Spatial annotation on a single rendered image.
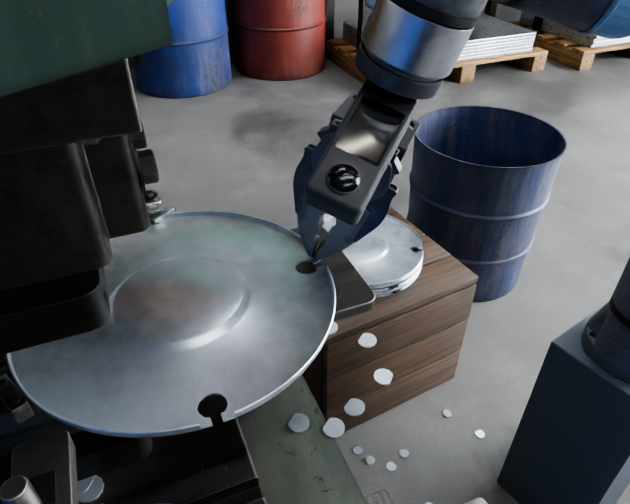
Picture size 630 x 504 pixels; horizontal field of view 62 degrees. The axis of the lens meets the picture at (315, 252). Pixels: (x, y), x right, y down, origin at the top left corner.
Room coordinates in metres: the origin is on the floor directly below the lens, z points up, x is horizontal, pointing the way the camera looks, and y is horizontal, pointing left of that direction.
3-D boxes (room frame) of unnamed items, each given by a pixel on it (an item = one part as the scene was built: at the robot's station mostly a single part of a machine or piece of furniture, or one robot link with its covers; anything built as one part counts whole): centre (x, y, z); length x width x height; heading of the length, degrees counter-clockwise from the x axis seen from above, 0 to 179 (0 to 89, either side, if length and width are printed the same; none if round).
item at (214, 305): (0.36, 0.13, 0.78); 0.29 x 0.29 x 0.01
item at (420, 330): (0.99, -0.11, 0.18); 0.40 x 0.38 x 0.35; 119
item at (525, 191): (1.40, -0.50, 0.24); 0.42 x 0.42 x 0.48
